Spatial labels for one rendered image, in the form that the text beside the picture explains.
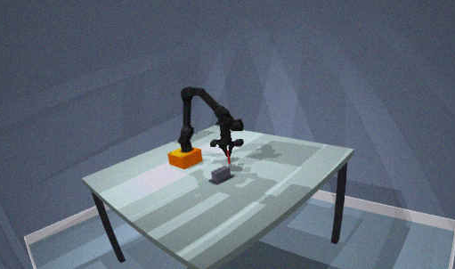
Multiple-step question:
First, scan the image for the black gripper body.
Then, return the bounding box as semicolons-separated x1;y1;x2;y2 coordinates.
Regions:
210;131;244;147

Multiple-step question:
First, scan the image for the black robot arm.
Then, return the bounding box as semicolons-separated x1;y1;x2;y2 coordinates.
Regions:
177;86;243;153

